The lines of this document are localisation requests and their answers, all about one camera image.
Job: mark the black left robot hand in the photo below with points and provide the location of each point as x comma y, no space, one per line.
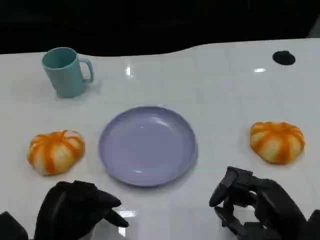
67,207

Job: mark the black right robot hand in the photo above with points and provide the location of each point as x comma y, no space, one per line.
272,205

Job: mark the orange and white bread roll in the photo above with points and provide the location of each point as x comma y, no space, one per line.
56,152
277,142

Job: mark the lilac plate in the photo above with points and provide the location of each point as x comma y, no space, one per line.
147,147

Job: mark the pale green mug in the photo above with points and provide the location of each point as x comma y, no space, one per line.
65,77

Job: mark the black round table grommet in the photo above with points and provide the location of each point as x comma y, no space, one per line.
283,57

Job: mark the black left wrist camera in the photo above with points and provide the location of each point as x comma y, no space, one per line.
11,227

